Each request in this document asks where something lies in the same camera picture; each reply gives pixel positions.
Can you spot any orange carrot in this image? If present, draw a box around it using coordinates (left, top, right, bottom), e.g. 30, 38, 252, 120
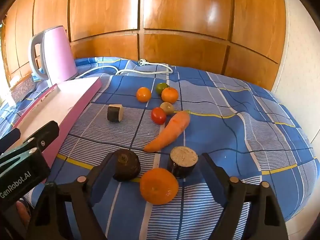
143, 110, 191, 153

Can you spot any blue plaid bedsheet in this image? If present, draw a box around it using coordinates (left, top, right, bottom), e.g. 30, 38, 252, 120
0, 56, 320, 240

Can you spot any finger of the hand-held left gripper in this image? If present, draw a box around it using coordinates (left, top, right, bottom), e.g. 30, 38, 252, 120
22, 120, 60, 153
0, 128, 21, 155

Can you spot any dark root vegetable cut chunk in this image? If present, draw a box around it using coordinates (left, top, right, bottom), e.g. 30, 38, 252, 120
167, 146, 199, 179

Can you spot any wooden wardrobe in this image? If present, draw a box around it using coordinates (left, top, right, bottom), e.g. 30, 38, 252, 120
0, 0, 287, 92

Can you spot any pink white tray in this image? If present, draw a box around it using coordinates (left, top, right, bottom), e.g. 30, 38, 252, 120
0, 77, 102, 184

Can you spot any round dark root vegetable end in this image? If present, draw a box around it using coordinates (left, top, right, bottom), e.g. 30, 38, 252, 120
113, 149, 141, 182

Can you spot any white power cable with plug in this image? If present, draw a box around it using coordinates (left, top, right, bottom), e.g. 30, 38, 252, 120
74, 59, 173, 79

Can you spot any small dark root vegetable piece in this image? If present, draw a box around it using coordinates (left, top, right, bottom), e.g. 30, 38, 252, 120
107, 104, 124, 123

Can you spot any pink electric kettle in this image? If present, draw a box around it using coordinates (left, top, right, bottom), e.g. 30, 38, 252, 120
28, 25, 78, 85

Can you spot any orange mandarin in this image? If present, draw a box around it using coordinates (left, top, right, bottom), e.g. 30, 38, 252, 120
161, 87, 179, 104
139, 168, 179, 205
136, 87, 152, 103

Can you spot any person's left hand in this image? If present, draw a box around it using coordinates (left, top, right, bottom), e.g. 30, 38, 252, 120
15, 201, 31, 227

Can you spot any red tomato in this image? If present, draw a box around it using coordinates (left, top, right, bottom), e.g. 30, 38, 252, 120
151, 107, 167, 125

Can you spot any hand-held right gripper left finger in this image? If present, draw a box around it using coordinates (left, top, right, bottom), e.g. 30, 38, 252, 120
26, 152, 118, 240

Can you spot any brown kiwi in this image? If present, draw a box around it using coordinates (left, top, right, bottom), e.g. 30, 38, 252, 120
160, 102, 175, 115

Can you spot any patterned box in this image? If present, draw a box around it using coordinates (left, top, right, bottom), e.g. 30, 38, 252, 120
9, 76, 35, 102

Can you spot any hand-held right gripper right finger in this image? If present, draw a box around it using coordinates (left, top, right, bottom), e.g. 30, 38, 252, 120
199, 152, 288, 240

